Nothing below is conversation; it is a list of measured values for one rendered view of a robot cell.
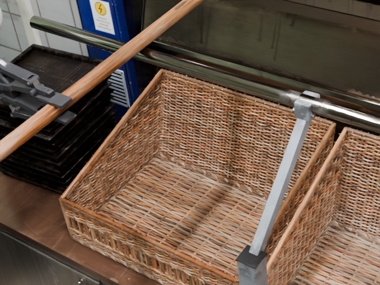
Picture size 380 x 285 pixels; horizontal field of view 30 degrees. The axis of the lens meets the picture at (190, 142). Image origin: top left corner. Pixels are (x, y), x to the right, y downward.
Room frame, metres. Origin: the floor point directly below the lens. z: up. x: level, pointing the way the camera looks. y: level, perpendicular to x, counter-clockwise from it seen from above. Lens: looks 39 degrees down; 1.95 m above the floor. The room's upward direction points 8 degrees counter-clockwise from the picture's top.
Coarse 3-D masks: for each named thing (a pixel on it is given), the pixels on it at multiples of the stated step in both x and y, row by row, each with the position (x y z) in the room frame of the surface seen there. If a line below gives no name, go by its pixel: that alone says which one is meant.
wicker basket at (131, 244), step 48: (144, 96) 1.63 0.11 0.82; (192, 96) 1.62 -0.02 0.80; (240, 96) 1.53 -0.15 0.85; (144, 144) 1.61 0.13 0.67; (192, 144) 1.59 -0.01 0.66; (240, 144) 1.50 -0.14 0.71; (144, 192) 1.49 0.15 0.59; (192, 192) 1.46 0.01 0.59; (240, 192) 1.43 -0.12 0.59; (288, 192) 1.37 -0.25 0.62; (96, 240) 1.29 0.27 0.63; (144, 240) 1.17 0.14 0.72; (192, 240) 1.28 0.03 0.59; (240, 240) 1.26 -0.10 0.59
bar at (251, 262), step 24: (48, 24) 1.46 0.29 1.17; (144, 48) 1.30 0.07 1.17; (192, 72) 1.20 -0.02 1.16; (216, 72) 1.17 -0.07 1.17; (264, 96) 1.09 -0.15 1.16; (288, 96) 1.06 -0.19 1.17; (312, 96) 1.05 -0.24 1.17; (360, 120) 0.97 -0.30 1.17; (288, 144) 1.01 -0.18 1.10; (288, 168) 0.97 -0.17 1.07; (264, 216) 0.93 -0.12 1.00; (264, 240) 0.90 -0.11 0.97; (240, 264) 0.87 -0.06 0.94; (264, 264) 0.88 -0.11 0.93
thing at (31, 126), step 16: (192, 0) 1.42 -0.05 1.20; (176, 16) 1.37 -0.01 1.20; (144, 32) 1.31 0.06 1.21; (160, 32) 1.32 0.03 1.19; (128, 48) 1.25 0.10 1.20; (112, 64) 1.21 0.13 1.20; (80, 80) 1.16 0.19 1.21; (96, 80) 1.17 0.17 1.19; (80, 96) 1.13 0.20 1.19; (48, 112) 1.07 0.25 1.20; (16, 128) 1.03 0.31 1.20; (32, 128) 1.03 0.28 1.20; (0, 144) 0.99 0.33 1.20; (16, 144) 1.00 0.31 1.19; (0, 160) 0.97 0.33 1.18
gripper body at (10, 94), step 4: (0, 76) 1.18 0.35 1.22; (4, 76) 1.19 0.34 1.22; (8, 76) 1.18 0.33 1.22; (0, 80) 1.18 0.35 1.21; (4, 80) 1.18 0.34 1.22; (8, 80) 1.18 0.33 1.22; (12, 80) 1.18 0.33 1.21; (0, 92) 1.19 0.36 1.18; (4, 92) 1.18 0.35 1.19; (8, 92) 1.17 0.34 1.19; (12, 92) 1.17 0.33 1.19; (16, 92) 1.18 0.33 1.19; (20, 92) 1.18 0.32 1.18; (8, 96) 1.17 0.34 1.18; (12, 96) 1.17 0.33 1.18; (16, 96) 1.17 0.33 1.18; (0, 100) 1.20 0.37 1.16; (8, 104) 1.18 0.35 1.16
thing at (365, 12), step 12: (288, 0) 1.48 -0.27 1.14; (300, 0) 1.46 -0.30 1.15; (312, 0) 1.44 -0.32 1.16; (324, 0) 1.42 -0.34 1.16; (336, 0) 1.40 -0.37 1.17; (348, 0) 1.38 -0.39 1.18; (360, 0) 1.37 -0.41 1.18; (372, 0) 1.36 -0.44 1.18; (348, 12) 1.38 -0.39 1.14; (360, 12) 1.36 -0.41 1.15; (372, 12) 1.34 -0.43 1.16
